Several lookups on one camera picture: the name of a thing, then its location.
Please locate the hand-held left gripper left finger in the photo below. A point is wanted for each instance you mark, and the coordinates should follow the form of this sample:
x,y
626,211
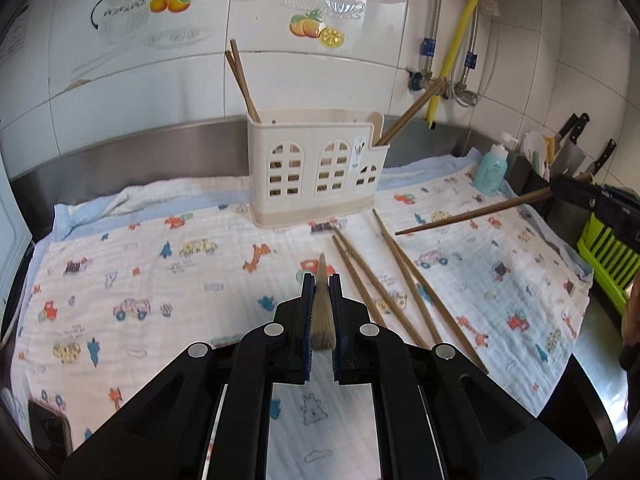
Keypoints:
x,y
306,330

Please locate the teal soap pump bottle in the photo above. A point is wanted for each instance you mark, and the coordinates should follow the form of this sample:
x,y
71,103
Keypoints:
x,y
491,170

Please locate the cream plastic utensil holder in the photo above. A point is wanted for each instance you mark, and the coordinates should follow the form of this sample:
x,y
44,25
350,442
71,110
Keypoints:
x,y
307,200

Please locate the person's right forearm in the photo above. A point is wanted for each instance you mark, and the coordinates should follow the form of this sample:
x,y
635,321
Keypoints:
x,y
631,315

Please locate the white rice spoon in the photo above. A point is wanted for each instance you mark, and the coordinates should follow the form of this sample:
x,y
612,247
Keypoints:
x,y
535,145

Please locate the green plastic rack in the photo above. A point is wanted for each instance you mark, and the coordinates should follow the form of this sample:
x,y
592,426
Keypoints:
x,y
605,255

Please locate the black utensil container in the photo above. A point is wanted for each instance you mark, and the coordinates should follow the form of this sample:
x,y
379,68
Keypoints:
x,y
525,175

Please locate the brown wooden chopstick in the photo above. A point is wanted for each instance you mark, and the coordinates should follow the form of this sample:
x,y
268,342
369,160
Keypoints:
x,y
419,116
359,282
241,87
381,287
410,109
494,204
431,295
406,275
246,80
321,310

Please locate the metal angle valve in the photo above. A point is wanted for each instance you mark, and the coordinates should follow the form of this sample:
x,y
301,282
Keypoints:
x,y
462,95

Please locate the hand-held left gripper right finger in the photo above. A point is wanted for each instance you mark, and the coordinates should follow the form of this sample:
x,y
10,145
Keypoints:
x,y
336,340

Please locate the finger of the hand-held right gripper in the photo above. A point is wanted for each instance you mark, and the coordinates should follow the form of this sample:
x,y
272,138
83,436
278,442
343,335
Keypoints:
x,y
580,195

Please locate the white cartoon printed cloth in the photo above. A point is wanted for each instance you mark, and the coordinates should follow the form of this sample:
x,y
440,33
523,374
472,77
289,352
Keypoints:
x,y
175,285

